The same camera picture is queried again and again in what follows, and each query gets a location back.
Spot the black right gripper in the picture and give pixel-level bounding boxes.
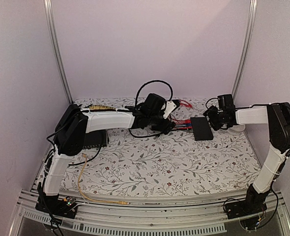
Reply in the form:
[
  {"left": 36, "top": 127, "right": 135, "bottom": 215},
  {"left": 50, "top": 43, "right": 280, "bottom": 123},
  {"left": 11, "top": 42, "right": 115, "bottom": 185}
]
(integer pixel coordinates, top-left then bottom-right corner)
[{"left": 204, "top": 106, "right": 226, "bottom": 131}]

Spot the black network switch box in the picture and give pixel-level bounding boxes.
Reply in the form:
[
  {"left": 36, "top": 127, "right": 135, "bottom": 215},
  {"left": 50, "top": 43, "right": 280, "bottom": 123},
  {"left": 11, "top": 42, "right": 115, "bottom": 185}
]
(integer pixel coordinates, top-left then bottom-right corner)
[{"left": 190, "top": 117, "right": 214, "bottom": 141}]

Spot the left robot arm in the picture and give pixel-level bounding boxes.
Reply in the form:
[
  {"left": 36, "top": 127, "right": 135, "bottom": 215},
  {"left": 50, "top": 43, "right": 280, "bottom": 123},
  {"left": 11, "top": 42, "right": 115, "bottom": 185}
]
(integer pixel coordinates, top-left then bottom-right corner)
[{"left": 39, "top": 93, "right": 180, "bottom": 213}]

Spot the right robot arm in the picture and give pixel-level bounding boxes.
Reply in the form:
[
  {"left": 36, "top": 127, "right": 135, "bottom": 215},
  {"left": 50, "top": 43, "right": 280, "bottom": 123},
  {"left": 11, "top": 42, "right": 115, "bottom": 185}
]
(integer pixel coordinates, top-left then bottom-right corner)
[{"left": 203, "top": 102, "right": 290, "bottom": 214}]

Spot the white ceramic bowl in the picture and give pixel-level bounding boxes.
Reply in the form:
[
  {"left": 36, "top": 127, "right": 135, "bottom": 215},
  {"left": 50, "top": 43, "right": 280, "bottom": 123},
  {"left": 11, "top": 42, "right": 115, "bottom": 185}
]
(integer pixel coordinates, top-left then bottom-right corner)
[{"left": 228, "top": 125, "right": 245, "bottom": 135}]

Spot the floral patterned table cloth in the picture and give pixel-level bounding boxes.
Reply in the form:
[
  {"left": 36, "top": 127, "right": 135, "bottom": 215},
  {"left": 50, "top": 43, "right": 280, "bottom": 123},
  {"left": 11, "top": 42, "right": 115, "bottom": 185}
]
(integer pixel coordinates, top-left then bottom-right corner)
[{"left": 38, "top": 97, "right": 262, "bottom": 198}]

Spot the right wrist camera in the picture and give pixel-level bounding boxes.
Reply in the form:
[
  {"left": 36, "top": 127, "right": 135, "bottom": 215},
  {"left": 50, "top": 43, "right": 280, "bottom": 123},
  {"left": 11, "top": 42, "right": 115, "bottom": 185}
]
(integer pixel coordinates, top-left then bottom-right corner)
[{"left": 217, "top": 94, "right": 235, "bottom": 110}]

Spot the red ethernet cable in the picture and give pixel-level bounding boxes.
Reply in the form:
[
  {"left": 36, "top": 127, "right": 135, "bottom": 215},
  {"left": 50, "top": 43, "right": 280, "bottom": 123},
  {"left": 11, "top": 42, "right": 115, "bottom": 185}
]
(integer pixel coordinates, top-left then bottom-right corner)
[{"left": 172, "top": 99, "right": 193, "bottom": 128}]

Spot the blue ethernet cable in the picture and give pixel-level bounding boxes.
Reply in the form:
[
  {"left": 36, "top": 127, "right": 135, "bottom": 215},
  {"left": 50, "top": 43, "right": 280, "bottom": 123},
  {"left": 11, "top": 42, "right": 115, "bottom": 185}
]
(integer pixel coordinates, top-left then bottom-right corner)
[{"left": 174, "top": 122, "right": 193, "bottom": 130}]

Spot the yellow ethernet cable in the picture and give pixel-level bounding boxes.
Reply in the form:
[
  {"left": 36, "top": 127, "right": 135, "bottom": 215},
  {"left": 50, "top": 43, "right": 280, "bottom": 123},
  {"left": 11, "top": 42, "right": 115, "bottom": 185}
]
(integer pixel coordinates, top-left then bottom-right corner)
[{"left": 77, "top": 152, "right": 130, "bottom": 206}]

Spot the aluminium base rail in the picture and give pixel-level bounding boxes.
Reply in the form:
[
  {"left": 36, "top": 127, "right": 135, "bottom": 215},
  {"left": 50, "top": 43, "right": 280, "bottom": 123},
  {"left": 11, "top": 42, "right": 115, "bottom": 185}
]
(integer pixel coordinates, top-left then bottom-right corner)
[{"left": 9, "top": 190, "right": 290, "bottom": 236}]

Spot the right aluminium frame post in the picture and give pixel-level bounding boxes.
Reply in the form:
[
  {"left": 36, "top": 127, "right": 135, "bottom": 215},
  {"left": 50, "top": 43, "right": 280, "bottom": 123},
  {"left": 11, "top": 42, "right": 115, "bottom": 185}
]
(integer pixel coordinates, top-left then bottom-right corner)
[{"left": 232, "top": 0, "right": 258, "bottom": 101}]

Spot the aluminium frame post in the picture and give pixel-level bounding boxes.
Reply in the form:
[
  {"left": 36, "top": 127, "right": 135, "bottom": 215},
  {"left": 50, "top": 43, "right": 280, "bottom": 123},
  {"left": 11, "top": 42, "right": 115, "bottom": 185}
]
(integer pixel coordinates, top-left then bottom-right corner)
[
  {"left": 232, "top": 0, "right": 258, "bottom": 101},
  {"left": 43, "top": 0, "right": 73, "bottom": 104}
]

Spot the left aluminium frame post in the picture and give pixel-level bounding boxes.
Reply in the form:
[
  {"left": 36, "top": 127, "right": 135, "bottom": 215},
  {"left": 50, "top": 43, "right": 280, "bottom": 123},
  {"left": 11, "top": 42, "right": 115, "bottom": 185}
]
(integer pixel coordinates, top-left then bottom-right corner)
[{"left": 43, "top": 0, "right": 73, "bottom": 104}]

